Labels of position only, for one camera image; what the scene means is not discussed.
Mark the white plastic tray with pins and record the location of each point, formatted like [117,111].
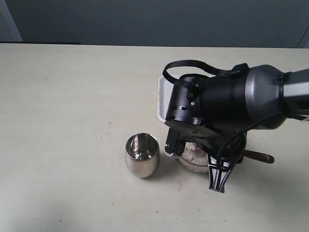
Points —
[164,91]

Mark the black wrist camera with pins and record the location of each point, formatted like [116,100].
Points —
[175,144]

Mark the steel cup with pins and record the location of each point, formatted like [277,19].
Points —
[142,155]

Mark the steel bowl of rice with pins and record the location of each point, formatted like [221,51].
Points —
[191,157]

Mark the brown wooden spoon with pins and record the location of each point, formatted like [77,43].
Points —
[261,157]

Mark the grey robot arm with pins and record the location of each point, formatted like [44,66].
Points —
[216,108]

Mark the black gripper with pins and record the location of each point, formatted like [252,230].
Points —
[219,172]

